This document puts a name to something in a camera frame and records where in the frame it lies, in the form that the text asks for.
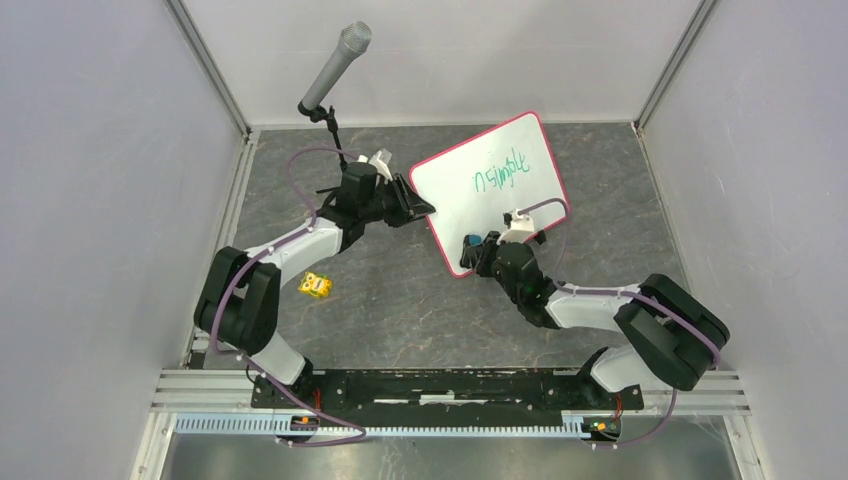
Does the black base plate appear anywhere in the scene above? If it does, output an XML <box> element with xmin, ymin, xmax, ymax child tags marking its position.
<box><xmin>290</xmin><ymin>368</ymin><xmax>644</xmax><ymax>428</ymax></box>

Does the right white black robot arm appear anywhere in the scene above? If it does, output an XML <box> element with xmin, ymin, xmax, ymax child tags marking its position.
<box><xmin>460</xmin><ymin>232</ymin><xmax>731</xmax><ymax>408</ymax></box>

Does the black microphone stand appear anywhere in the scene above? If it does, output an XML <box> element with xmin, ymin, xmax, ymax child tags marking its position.
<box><xmin>297</xmin><ymin>102</ymin><xmax>342</xmax><ymax>151</ymax></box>

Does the pink framed whiteboard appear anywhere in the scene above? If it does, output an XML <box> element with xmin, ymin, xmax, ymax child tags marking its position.
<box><xmin>409</xmin><ymin>111</ymin><xmax>570</xmax><ymax>278</ymax></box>

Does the white slotted cable duct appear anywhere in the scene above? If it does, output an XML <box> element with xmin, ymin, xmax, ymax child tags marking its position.
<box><xmin>173</xmin><ymin>413</ymin><xmax>590</xmax><ymax>440</ymax></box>

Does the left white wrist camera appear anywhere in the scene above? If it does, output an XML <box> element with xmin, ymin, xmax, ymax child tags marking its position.
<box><xmin>357</xmin><ymin>148</ymin><xmax>392</xmax><ymax>182</ymax></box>

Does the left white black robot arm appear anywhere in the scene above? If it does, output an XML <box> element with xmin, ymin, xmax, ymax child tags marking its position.
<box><xmin>194</xmin><ymin>163</ymin><xmax>436</xmax><ymax>408</ymax></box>

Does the yellow toy block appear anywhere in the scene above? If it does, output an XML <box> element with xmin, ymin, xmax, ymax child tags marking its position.
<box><xmin>298</xmin><ymin>271</ymin><xmax>333</xmax><ymax>298</ymax></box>

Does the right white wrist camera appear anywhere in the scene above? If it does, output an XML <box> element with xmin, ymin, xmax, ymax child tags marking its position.
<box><xmin>497</xmin><ymin>210</ymin><xmax>537</xmax><ymax>245</ymax></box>

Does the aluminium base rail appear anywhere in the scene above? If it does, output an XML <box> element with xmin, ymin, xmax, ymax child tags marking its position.
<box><xmin>151</xmin><ymin>369</ymin><xmax>752</xmax><ymax>416</ymax></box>

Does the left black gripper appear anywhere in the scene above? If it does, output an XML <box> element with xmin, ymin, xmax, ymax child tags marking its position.
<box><xmin>361</xmin><ymin>173</ymin><xmax>436</xmax><ymax>229</ymax></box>

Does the blue black whiteboard eraser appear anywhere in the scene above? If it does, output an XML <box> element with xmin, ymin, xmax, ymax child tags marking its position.
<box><xmin>463</xmin><ymin>234</ymin><xmax>483</xmax><ymax>255</ymax></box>

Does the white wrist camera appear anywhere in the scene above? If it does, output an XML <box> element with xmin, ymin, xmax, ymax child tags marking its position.
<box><xmin>357</xmin><ymin>148</ymin><xmax>392</xmax><ymax>182</ymax></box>
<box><xmin>497</xmin><ymin>210</ymin><xmax>537</xmax><ymax>245</ymax></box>

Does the grey microphone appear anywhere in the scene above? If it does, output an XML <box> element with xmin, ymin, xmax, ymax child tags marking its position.
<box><xmin>298</xmin><ymin>21</ymin><xmax>372</xmax><ymax>115</ymax></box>

